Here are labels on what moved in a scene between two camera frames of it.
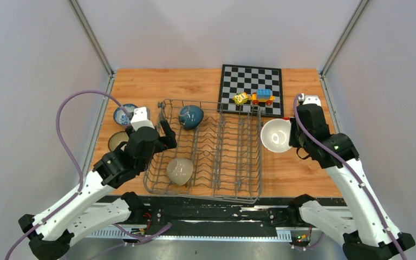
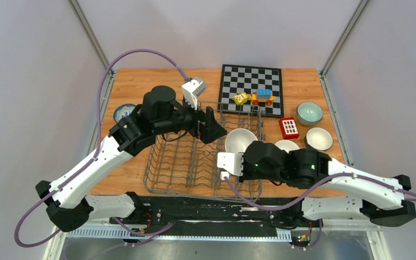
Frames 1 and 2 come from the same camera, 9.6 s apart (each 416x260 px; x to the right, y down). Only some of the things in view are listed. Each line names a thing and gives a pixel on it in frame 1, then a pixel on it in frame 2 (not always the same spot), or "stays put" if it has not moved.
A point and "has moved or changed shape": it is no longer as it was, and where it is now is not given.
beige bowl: [275, 135] has moved or changed shape
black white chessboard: [236, 78] stays put
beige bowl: [179, 170] to [237, 140]
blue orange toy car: [262, 95] stays put
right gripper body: [297, 136] to [249, 173]
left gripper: [168, 141] to [208, 131]
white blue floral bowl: [121, 117] stays put
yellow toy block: [240, 98] stays put
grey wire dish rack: [218, 155] stays put
